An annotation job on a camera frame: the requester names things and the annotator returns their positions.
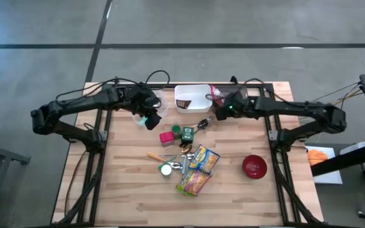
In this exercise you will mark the black table frame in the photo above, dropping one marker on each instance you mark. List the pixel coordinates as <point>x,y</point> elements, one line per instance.
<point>266,125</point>

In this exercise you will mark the lime shrimp ramen packet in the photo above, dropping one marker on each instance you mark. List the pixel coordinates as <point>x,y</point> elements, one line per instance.
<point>193,185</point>

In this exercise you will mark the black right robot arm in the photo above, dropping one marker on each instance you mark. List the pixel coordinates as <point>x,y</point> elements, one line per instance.
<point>296,107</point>

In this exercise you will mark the green lid spice jar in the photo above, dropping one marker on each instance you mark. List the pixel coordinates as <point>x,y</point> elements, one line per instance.
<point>176,128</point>

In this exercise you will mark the clear plastic bin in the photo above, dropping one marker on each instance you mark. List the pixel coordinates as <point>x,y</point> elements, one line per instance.
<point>165,109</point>

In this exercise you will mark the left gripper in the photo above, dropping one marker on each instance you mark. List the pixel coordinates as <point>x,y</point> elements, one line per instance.
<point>138,99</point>

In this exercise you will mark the white plastic bin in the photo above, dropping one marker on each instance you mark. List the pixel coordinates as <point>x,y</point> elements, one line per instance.
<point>198,95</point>

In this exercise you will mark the yellow blue ramen packet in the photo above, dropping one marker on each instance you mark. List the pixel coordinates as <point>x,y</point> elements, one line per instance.
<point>204,160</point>

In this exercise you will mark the dark grey plastic bin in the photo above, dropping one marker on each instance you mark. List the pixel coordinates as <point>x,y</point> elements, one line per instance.
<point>244,90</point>

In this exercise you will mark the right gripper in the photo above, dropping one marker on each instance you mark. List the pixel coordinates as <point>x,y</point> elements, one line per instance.
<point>238,109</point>

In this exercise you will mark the bagel seasoning jar white lid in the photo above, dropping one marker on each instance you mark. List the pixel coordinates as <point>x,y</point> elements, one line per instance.
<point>166,170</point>

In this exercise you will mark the orange object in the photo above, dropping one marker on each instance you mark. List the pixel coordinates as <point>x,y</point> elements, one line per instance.
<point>317,157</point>

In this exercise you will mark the dark metal spoon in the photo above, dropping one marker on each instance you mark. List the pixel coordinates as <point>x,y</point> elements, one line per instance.
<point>203,125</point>

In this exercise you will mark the silver metal spoon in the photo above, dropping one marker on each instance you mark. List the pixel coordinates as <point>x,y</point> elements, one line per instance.
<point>192,155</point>

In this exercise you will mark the white sheet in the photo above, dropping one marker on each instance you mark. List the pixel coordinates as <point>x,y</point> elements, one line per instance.
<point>328,177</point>

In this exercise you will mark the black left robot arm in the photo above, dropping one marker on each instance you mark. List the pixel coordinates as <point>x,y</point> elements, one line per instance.
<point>74,103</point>

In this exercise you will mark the red white snack packet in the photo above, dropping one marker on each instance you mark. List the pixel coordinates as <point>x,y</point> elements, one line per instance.
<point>215,95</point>

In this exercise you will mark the smoked paprika tin red lid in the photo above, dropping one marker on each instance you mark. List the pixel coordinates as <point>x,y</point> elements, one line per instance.
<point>166,137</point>

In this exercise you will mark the white container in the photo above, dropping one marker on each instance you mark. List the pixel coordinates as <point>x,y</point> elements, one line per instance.
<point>353,147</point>

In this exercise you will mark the red bowl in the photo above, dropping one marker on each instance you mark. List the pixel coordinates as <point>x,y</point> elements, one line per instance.
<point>254,167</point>

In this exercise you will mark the dark green rectangular tin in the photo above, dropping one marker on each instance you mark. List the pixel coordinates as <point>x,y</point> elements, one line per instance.
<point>188,134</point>

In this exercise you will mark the grey metal table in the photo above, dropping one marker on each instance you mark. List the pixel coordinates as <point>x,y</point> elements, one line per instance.
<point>2,155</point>

